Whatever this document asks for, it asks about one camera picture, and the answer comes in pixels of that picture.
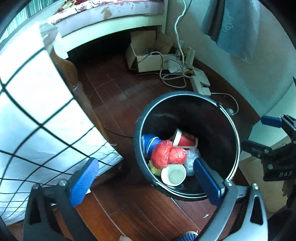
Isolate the clear plastic bag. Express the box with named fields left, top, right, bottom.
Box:
left=183, top=148, right=201, bottom=176

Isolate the white paper cup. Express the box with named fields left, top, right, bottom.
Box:
left=161, top=164, right=187, bottom=187

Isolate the black trash bin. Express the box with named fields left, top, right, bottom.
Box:
left=133, top=91, right=240, bottom=201

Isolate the red paper cup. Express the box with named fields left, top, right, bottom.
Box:
left=172, top=128, right=198, bottom=149

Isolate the red plastic bag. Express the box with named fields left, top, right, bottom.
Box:
left=151, top=140, right=187, bottom=169

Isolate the blue paper cup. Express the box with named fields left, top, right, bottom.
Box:
left=141, top=134, right=162, bottom=159

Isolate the person's right hand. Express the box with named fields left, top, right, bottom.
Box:
left=282, top=179, right=295, bottom=197

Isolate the white grid tablecloth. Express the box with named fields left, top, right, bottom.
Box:
left=1, top=23, right=122, bottom=225

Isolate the white power strip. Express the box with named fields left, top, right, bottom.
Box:
left=190, top=67, right=211, bottom=97

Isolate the blue grey curtain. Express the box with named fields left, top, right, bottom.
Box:
left=201, top=0, right=260, bottom=62

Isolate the bed with floral sheet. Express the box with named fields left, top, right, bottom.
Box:
left=47, top=1, right=168, bottom=52

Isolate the white charging cable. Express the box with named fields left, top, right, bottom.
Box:
left=173, top=0, right=188, bottom=72

